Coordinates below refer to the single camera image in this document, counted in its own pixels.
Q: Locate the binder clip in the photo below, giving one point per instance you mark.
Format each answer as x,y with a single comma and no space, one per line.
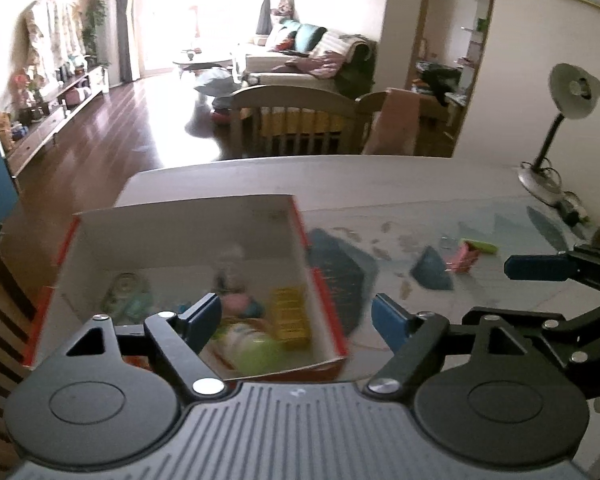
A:
445,243

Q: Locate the beige cloth on chair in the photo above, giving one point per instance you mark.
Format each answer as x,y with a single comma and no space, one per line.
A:
392,120

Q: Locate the green potted plant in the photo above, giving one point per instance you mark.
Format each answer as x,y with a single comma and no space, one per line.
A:
95,25

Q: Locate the blue and white astronaut toy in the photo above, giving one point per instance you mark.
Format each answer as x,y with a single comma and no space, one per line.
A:
230,265

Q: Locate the beige sofa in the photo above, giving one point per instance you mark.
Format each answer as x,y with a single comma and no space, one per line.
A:
290,67

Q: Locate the round white tape measure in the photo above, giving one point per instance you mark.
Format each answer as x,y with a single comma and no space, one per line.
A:
126,296

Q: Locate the grey floor cushion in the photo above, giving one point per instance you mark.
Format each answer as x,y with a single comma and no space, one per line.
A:
214,82

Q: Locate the pink pig toy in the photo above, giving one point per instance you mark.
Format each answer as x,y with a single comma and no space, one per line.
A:
234,306

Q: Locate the floral dust cover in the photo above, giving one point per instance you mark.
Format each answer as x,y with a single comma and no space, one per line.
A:
50,35

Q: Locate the yellow carton box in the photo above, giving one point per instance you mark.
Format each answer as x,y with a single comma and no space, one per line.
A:
291,317

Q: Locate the oval coffee table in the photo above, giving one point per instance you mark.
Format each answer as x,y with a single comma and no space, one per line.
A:
197,60

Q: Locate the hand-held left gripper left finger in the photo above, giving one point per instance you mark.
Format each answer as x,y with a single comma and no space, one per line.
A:
202,322

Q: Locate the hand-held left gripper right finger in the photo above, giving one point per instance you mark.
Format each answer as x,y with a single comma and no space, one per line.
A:
390,322

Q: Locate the wooden tv stand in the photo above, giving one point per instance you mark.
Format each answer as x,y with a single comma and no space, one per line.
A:
50,125

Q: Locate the black power plug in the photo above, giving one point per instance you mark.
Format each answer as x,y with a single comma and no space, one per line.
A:
574,210

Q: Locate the red and white cardboard box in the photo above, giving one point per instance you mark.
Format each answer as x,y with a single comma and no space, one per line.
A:
180,230

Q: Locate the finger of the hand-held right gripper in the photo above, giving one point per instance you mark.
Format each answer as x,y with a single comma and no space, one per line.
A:
555,335
537,267

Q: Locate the pink house-shaped box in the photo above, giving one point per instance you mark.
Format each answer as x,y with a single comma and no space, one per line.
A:
464,257

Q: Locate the green capped bottle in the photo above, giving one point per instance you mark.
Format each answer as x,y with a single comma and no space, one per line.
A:
250,352

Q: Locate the grey desk lamp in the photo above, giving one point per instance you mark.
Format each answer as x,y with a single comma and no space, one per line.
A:
572,87

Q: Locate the green tube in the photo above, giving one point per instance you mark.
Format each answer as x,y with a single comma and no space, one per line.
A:
480,246

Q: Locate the dark wooden chair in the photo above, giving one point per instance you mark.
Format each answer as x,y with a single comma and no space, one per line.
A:
2,310

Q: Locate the wooden dining chair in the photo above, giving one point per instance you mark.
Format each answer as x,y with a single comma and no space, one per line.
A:
432,115
290,97

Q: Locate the white standing air conditioner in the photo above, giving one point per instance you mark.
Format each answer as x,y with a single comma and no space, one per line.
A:
107,25

